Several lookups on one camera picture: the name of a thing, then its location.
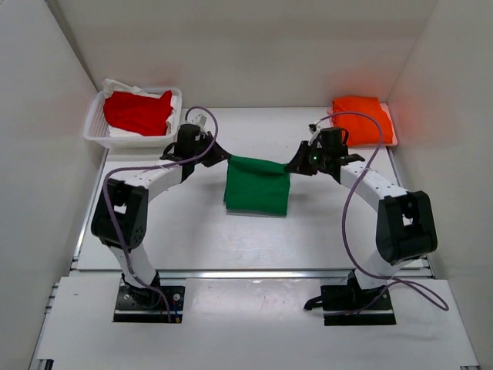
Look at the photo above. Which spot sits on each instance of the red t-shirt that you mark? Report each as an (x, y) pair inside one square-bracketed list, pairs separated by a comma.
[(144, 115)]

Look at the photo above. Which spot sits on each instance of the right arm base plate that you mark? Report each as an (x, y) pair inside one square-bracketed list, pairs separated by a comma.
[(345, 306)]

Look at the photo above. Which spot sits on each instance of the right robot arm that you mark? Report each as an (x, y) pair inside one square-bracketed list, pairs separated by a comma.
[(405, 228)]

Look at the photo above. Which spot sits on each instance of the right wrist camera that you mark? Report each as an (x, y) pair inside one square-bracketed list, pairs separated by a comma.
[(314, 129)]

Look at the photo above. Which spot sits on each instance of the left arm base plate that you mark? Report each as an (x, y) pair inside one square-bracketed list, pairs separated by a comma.
[(132, 306)]

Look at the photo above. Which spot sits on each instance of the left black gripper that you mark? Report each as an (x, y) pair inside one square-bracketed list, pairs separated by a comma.
[(218, 154)]

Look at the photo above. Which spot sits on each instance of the aluminium rail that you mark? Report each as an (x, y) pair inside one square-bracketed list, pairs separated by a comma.
[(424, 272)]

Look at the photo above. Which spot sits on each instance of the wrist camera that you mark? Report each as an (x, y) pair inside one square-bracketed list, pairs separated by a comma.
[(199, 120), (314, 129)]

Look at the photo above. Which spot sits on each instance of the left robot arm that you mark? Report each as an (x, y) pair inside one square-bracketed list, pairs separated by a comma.
[(121, 215)]

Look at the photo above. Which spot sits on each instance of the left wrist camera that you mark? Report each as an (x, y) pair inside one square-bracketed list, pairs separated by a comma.
[(199, 120)]

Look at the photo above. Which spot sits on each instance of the green t-shirt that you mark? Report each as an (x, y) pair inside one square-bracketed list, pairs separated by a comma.
[(255, 186)]

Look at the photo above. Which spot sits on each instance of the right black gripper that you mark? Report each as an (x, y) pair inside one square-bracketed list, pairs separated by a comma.
[(299, 165)]

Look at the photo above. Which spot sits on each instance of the white plastic basket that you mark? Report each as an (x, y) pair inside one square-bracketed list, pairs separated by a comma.
[(96, 128)]

